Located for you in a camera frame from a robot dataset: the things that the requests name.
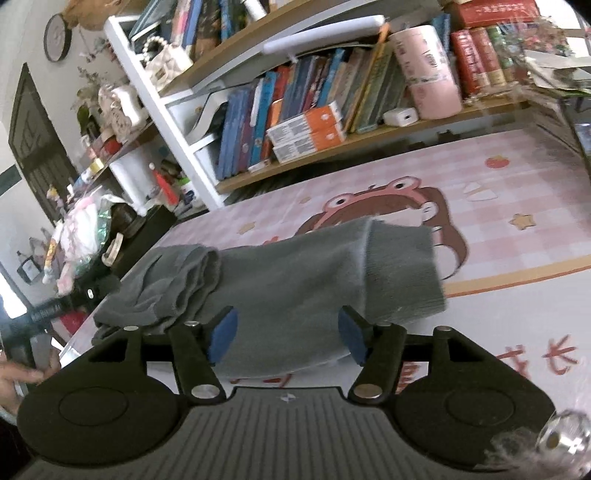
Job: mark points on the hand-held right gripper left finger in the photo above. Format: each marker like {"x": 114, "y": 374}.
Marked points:
{"x": 222, "y": 337}

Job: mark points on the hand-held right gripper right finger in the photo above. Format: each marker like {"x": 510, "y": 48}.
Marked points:
{"x": 352, "y": 337}

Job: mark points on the grey sweatshirt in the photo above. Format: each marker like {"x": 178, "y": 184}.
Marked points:
{"x": 300, "y": 277}

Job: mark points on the person's left hand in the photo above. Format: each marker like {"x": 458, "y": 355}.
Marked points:
{"x": 21, "y": 376}

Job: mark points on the white tub with blue label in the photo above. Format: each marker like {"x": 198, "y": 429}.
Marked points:
{"x": 188, "y": 191}

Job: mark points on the white paper roll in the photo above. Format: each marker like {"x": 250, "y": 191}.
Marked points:
{"x": 134, "y": 177}

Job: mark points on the dark wooden door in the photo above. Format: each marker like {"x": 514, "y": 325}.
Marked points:
{"x": 37, "y": 147}

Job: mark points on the small white red box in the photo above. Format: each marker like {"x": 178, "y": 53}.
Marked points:
{"x": 261, "y": 165}

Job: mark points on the orange and white box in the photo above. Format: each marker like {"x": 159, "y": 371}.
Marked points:
{"x": 309, "y": 145}
{"x": 304, "y": 122}

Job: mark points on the pink checked cartoon table mat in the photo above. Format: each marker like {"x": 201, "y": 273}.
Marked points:
{"x": 508, "y": 194}

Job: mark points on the white and wooden bookshelf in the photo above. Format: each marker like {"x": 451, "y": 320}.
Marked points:
{"x": 175, "y": 129}

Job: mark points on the dried flowers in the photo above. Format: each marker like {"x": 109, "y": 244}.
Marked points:
{"x": 90, "y": 92}

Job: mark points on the long row of colourful books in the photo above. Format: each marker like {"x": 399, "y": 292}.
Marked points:
{"x": 258, "y": 120}

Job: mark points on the white charger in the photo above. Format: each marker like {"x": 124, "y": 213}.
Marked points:
{"x": 400, "y": 116}

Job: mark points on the clear glass knob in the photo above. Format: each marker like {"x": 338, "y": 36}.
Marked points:
{"x": 565, "y": 434}

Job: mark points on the white quilted handbag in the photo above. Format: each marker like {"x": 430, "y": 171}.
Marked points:
{"x": 168, "y": 64}

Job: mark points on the pink printed cylinder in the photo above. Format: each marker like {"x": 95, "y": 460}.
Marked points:
{"x": 427, "y": 69}

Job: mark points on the red hardcover book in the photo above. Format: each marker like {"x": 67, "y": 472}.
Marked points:
{"x": 464, "y": 64}
{"x": 484, "y": 57}

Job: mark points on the white light bar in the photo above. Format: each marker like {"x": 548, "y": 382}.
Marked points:
{"x": 323, "y": 32}

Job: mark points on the short row of upright books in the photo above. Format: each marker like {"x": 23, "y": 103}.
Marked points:
{"x": 203, "y": 23}

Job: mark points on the green hardcover book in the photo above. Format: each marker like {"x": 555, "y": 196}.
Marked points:
{"x": 497, "y": 55}

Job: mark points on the wrapped flower bouquet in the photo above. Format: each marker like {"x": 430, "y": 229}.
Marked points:
{"x": 540, "y": 50}

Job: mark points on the red flat box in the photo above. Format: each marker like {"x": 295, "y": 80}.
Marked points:
{"x": 496, "y": 13}

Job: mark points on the round wall clock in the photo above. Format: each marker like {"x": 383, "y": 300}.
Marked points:
{"x": 57, "y": 37}

